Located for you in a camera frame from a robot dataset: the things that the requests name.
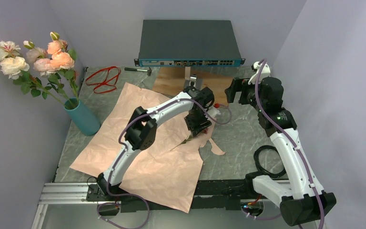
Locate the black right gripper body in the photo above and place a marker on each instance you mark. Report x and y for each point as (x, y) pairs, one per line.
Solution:
(248, 95)

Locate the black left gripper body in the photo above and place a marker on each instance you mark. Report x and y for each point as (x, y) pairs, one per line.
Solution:
(196, 119)

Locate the small mauve rose stem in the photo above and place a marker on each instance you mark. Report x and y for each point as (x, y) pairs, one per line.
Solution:
(202, 136)

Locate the pink flower bouquet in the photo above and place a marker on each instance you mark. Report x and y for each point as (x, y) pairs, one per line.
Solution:
(157, 174)

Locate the red ribbon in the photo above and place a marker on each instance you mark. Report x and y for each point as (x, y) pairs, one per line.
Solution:
(104, 80)

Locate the peach orange flower stem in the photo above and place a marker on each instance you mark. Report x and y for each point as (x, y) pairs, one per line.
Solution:
(61, 66)

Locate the pale pink flower stem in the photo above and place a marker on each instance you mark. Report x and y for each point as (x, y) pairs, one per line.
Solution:
(39, 85)

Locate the white cream flower stem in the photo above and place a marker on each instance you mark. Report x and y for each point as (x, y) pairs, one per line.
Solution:
(15, 65)

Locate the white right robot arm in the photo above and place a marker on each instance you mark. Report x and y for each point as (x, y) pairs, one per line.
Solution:
(305, 200)

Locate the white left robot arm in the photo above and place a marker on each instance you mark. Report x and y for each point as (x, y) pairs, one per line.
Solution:
(140, 132)

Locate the teal cylindrical vase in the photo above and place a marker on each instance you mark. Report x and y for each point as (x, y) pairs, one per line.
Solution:
(82, 116)

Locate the wooden board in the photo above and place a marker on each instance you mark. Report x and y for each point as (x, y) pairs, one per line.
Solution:
(170, 81)

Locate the small black hammer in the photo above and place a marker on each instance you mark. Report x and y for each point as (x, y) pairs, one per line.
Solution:
(147, 71)

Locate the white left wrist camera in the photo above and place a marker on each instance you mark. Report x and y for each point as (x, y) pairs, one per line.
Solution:
(214, 111)

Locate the metal stand bracket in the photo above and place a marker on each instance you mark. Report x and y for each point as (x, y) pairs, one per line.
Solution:
(191, 79)

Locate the grey network switch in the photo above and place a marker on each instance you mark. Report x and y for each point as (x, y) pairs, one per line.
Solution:
(188, 43)

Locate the aluminium rail frame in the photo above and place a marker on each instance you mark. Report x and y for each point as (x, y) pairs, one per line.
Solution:
(227, 155)

